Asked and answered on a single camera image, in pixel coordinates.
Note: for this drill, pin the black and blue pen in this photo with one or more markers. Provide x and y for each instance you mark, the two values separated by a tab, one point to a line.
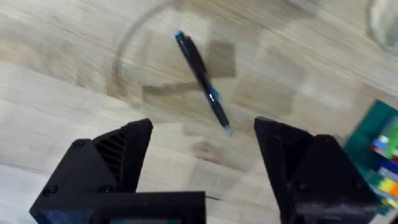
202	79

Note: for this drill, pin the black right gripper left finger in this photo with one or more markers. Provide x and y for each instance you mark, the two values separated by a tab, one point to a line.
102	168

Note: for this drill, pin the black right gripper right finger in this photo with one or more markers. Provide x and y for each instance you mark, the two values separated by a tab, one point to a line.
314	180

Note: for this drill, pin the green board with toy blocks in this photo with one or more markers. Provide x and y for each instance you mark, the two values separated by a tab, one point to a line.
377	155

